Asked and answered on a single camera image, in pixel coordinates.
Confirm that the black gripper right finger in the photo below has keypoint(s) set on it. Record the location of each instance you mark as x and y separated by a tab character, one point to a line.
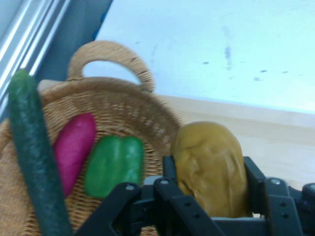
283	209

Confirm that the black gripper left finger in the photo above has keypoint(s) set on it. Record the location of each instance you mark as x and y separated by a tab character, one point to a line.
177	214

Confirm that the yellow-brown potato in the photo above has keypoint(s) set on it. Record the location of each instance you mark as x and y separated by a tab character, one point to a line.
211	167

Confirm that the green bell pepper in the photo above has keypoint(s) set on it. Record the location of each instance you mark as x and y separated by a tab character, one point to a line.
113	164

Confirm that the magenta sweet potato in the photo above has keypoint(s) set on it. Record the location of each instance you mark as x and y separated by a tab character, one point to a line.
73	147

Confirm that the long dark green cucumber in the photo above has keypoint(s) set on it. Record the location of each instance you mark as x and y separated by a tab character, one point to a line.
32	147

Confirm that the aluminium profile frame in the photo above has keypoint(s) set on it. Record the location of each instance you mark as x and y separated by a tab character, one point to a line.
32	32

